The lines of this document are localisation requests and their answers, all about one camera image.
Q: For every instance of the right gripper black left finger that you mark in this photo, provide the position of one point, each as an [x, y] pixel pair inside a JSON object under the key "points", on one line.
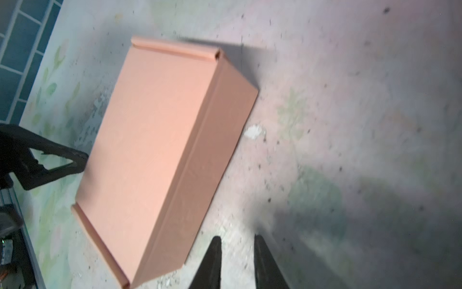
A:
{"points": [[208, 275]]}

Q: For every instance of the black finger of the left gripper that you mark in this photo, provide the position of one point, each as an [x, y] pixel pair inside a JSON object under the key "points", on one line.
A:
{"points": [[35, 160]]}

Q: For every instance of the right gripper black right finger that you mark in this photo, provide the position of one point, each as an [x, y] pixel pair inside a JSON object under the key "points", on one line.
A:
{"points": [[267, 272]]}

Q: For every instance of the orange paper box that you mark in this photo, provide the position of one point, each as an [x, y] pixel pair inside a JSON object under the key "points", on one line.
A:
{"points": [[171, 126]]}

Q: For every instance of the aluminium front rail frame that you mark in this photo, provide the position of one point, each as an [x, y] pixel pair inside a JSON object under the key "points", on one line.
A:
{"points": [[19, 266]]}

